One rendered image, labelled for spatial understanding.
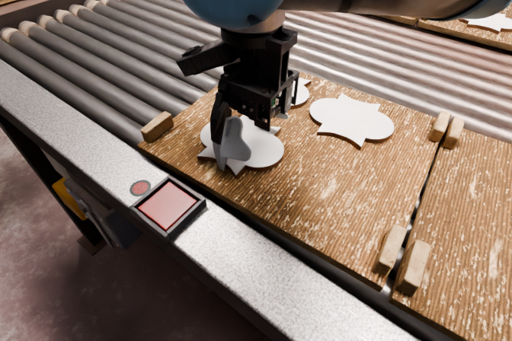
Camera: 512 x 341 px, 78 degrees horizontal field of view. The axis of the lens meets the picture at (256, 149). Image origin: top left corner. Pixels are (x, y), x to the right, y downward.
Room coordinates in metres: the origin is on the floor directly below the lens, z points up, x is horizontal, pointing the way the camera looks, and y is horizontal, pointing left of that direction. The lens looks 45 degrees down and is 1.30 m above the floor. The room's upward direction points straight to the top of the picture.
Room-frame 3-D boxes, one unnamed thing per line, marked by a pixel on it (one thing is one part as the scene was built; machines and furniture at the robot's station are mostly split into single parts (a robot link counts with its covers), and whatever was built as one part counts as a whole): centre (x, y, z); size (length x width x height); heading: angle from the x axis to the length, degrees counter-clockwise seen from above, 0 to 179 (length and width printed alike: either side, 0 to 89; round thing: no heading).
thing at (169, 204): (0.26, 0.12, 0.92); 0.06 x 0.06 x 0.01; 53
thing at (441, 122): (0.40, -0.31, 0.95); 0.06 x 0.02 x 0.03; 146
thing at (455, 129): (0.38, -0.32, 0.95); 0.06 x 0.02 x 0.03; 147
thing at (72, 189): (0.37, 0.29, 0.77); 0.14 x 0.11 x 0.18; 53
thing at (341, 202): (0.40, -0.07, 0.93); 0.41 x 0.35 x 0.02; 56
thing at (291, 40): (0.35, 0.00, 1.08); 0.09 x 0.08 x 0.12; 56
